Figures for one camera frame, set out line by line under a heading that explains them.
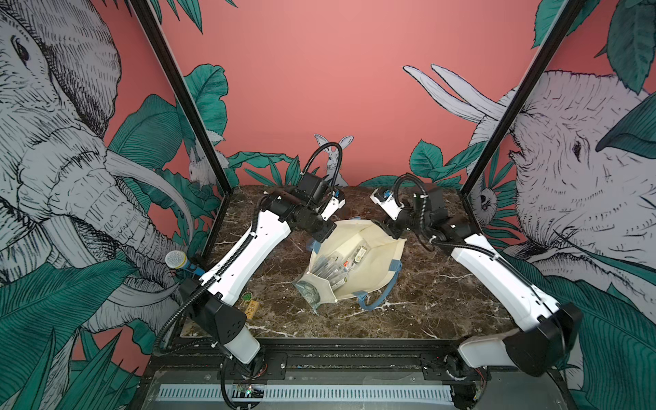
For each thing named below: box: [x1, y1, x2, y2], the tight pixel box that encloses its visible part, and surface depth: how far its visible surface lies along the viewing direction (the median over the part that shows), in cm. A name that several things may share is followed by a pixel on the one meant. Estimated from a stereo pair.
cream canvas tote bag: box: [292, 220, 408, 314], surface depth 90 cm
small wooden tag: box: [246, 299, 259, 321], surface depth 85 cm
